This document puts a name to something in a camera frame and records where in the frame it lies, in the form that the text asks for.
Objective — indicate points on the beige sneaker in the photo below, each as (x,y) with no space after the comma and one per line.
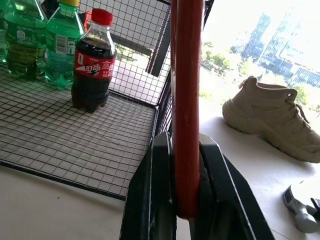
(273,117)

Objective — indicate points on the red rod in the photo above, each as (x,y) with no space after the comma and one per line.
(186,100)

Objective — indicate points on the green bottle with yellow cap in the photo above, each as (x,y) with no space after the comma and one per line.
(63,42)

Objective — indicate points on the green plastic soda bottle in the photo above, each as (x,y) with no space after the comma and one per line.
(23,37)

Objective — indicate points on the cola bottle with red cap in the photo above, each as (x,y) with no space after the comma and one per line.
(93,62)

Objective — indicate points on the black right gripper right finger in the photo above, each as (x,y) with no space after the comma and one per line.
(225,200)

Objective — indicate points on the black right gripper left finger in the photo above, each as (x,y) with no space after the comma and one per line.
(150,190)

